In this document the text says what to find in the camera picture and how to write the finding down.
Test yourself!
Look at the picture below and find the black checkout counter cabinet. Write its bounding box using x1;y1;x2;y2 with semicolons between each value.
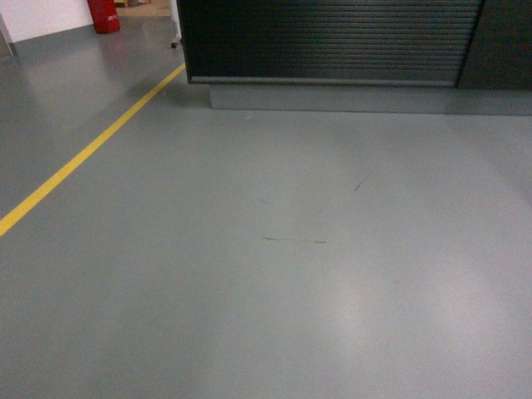
177;1;531;116

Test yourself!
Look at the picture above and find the red fire extinguisher box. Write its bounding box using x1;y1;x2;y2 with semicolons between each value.
87;0;121;34

